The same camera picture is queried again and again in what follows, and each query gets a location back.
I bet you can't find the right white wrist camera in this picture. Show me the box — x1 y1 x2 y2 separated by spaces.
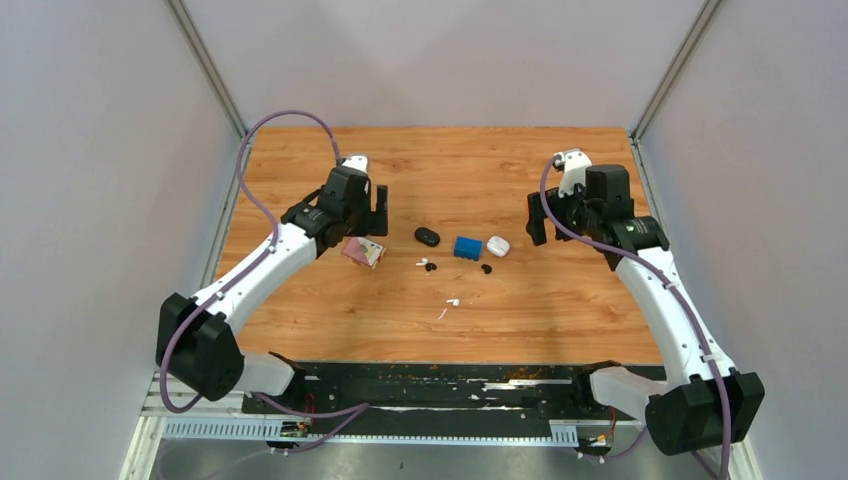
554 148 593 198

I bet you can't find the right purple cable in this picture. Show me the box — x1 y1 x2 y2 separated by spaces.
539 156 733 480

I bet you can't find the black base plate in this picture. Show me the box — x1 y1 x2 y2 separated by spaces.
241 362 633 439

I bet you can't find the blue toy brick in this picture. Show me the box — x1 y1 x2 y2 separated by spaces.
453 236 483 261

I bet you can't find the white slotted cable duct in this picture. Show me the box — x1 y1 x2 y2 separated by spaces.
162 418 580 446

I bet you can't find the black earbud charging case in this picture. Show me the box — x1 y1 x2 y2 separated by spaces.
414 227 441 247

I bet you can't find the pink small carton box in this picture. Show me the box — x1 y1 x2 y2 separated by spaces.
342 237 385 269

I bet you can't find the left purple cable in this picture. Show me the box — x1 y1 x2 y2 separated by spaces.
158 109 343 415

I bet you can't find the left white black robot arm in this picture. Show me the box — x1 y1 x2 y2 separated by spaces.
156 155 388 413

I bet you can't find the white earbud charging case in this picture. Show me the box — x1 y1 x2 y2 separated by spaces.
486 235 511 258

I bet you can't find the purple cable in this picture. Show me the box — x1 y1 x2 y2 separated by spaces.
539 156 733 480
158 109 343 415

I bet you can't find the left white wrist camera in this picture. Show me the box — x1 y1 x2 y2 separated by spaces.
341 155 369 175

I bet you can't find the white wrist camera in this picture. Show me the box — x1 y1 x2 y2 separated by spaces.
554 148 593 198
341 155 369 175

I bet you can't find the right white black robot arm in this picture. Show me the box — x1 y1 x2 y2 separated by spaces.
526 164 765 456

